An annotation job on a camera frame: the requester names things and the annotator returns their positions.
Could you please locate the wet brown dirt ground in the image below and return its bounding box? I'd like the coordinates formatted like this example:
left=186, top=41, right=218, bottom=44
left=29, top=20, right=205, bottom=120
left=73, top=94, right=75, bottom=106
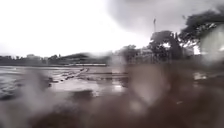
left=0, top=63, right=224, bottom=128

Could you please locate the row of dark rocks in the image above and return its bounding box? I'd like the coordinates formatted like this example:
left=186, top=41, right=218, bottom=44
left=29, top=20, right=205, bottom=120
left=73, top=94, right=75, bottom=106
left=48, top=67, right=91, bottom=84

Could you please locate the pole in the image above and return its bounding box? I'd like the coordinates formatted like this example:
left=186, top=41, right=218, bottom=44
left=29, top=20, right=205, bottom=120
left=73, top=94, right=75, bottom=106
left=152, top=17, right=157, bottom=34

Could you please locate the row of trees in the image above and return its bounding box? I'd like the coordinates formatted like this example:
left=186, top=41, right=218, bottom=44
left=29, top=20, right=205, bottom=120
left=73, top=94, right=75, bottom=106
left=114, top=5, right=224, bottom=65

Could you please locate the grey water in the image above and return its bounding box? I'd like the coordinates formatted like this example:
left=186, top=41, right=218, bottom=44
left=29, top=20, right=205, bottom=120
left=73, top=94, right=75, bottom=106
left=0, top=65, right=88, bottom=100

